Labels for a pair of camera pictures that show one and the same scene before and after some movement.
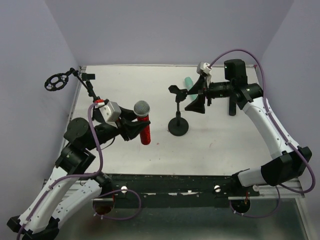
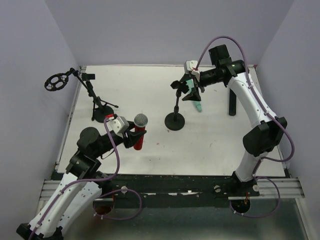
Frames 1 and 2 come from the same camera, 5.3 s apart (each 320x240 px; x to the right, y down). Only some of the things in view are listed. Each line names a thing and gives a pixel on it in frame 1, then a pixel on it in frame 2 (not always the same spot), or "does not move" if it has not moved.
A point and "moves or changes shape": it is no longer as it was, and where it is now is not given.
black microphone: x=232 y=106 does not move
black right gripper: x=206 y=90 → x=195 y=83
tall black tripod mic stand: x=58 y=81 does not move
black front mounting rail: x=175 y=187 does not move
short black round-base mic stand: x=178 y=126 moves or changes shape
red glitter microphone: x=142 y=109 moves or changes shape
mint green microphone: x=189 y=83 moves or changes shape
